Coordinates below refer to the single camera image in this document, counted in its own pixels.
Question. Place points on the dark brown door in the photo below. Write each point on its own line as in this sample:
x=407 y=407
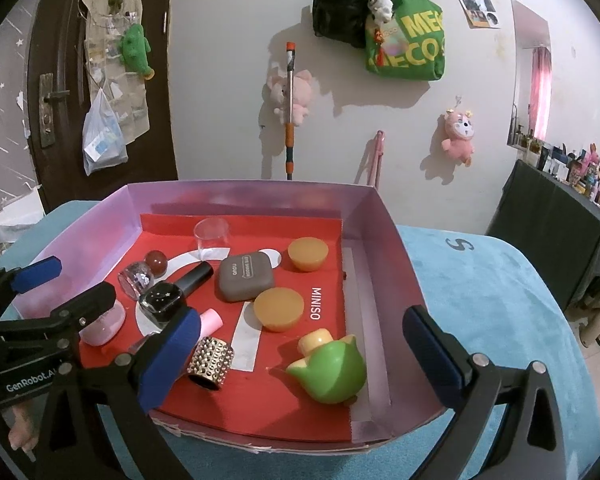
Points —
x=65 y=35

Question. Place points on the red tassel charm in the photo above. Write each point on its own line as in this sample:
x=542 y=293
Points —
x=378 y=40

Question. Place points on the glitter bottle brown ball cap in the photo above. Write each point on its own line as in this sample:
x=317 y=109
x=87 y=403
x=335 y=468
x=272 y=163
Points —
x=135 y=277

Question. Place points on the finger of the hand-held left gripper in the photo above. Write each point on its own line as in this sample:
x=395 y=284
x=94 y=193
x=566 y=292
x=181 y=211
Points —
x=37 y=272
x=90 y=302

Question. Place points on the wall photo sheet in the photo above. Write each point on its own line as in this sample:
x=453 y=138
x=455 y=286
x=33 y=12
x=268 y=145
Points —
x=475 y=2

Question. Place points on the green plush toy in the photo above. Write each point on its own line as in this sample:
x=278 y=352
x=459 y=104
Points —
x=134 y=47

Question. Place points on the grey-brown rounded case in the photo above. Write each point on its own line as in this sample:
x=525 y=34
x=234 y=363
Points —
x=245 y=277

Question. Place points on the wall mirror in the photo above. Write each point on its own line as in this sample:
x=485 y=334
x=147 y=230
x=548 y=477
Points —
x=527 y=35

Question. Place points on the dark cloth covered table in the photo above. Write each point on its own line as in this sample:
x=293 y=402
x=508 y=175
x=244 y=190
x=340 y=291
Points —
x=545 y=220

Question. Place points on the pink oval gadget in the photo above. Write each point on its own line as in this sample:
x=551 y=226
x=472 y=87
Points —
x=105 y=325

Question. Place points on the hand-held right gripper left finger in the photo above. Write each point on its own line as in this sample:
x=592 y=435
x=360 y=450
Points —
x=172 y=355

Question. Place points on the green toy bottle yellow cap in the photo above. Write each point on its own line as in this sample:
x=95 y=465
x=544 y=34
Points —
x=335 y=372

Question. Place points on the beige hanging fabric organizer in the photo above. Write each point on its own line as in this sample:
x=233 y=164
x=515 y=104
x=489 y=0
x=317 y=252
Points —
x=100 y=40

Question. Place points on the metal mop pole orange grip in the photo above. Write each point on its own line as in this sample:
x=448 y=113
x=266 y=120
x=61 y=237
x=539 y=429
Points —
x=290 y=110

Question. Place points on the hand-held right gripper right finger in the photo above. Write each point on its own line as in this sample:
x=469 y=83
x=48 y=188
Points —
x=430 y=360

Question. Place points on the green tote bag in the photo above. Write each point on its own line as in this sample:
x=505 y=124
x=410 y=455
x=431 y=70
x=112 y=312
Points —
x=410 y=45

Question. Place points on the orange dome-shaped block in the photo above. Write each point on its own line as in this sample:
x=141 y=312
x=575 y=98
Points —
x=307 y=255
x=278 y=310

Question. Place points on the black backpack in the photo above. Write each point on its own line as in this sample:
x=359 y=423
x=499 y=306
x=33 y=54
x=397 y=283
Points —
x=340 y=5

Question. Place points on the pink deer plush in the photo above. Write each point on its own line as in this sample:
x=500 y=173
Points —
x=459 y=135

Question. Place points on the row of cosmetics bottles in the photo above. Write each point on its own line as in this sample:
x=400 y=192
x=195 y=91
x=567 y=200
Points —
x=590 y=175

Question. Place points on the pink nail polish bottle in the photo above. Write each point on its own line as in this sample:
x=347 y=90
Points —
x=210 y=321

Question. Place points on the black nail polish bottle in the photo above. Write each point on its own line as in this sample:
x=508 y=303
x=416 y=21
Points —
x=160 y=302

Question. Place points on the clear plastic bag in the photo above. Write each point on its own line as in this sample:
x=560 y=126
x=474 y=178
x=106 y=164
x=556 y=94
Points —
x=102 y=140

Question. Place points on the clear plastic cup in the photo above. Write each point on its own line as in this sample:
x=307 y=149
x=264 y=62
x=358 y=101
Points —
x=211 y=240

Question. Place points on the white crumpled sheet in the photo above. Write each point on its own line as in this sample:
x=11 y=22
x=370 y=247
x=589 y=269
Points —
x=10 y=232

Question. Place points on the purple cardboard box red inside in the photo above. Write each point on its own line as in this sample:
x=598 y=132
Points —
x=380 y=285

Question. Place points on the person's left hand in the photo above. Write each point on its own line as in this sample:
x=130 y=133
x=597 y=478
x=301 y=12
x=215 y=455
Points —
x=22 y=432

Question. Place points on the pink pig plush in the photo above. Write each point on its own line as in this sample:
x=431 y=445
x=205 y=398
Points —
x=302 y=90

